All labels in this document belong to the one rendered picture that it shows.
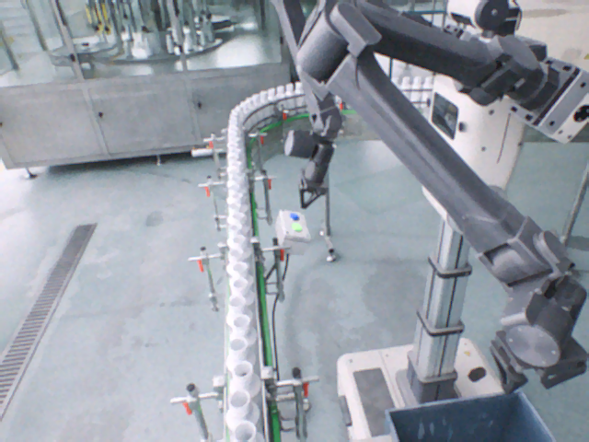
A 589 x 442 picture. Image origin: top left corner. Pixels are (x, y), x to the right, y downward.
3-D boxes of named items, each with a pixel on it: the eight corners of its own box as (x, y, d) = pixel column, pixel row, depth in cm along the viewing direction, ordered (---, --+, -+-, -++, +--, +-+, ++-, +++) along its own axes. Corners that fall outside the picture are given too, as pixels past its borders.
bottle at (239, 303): (241, 366, 97) (231, 316, 89) (228, 350, 102) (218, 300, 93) (263, 353, 100) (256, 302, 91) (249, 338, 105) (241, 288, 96)
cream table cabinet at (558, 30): (562, 111, 490) (596, -5, 426) (583, 132, 439) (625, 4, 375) (460, 111, 510) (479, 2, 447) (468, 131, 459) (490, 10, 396)
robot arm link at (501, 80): (533, 57, 79) (508, 77, 84) (493, 32, 76) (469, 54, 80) (542, 92, 75) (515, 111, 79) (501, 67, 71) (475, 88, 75)
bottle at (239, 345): (247, 379, 95) (236, 328, 86) (267, 392, 91) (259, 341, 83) (228, 400, 91) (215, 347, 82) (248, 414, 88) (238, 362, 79)
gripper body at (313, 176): (303, 190, 112) (312, 165, 108) (297, 173, 120) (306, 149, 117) (326, 194, 114) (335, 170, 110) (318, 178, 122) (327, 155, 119)
